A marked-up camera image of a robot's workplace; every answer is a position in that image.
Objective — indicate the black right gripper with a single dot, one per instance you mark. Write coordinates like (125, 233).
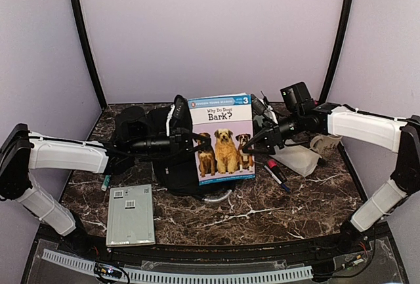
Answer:
(271, 135)

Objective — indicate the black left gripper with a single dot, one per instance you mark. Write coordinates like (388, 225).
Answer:
(182, 147)

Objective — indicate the dog picture book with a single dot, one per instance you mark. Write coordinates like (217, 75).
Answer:
(229, 121)

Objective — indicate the black student bag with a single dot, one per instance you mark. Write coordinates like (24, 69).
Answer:
(177, 173)

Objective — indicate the grey notebook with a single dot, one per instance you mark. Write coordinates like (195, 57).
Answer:
(130, 217)

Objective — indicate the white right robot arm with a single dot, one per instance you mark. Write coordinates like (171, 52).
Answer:
(399, 135)

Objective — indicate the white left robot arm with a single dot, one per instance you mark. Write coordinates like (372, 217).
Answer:
(23, 151)

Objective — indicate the white pouch bag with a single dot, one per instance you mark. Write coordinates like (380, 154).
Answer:
(299, 159)

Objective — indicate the red black marker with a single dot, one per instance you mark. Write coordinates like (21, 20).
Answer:
(275, 170)

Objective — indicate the beige ceramic mug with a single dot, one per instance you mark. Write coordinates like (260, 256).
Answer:
(325, 145)

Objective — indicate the green white marker pen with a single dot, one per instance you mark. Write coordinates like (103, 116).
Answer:
(106, 182)

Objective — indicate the small circuit board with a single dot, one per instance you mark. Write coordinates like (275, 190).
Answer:
(104, 270)

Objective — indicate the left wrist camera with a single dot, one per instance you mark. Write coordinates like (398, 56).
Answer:
(176, 114)

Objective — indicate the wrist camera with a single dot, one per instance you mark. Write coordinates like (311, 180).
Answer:
(297, 98)
(176, 114)

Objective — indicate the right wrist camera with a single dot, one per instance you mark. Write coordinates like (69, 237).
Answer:
(297, 98)

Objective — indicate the white slotted cable duct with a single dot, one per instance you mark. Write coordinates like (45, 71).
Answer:
(164, 272)

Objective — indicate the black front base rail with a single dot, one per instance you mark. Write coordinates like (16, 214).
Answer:
(319, 250)

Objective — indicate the right black corner post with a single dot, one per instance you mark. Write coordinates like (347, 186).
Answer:
(336, 51)

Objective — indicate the black corner post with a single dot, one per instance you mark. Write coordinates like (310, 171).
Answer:
(336, 51)
(87, 53)

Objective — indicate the left black corner post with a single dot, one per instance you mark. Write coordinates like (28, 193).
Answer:
(87, 53)

